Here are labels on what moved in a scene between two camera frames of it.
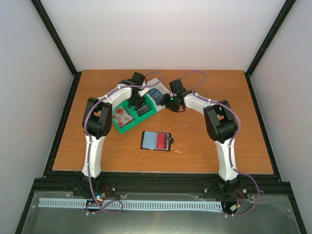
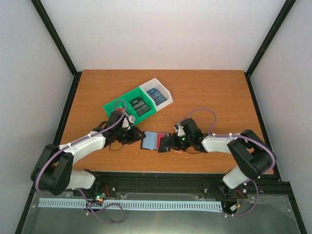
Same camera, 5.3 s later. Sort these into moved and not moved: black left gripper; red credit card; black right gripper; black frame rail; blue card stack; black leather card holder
Moved: black right gripper; black left gripper
Not moved: blue card stack; black frame rail; black leather card holder; red credit card
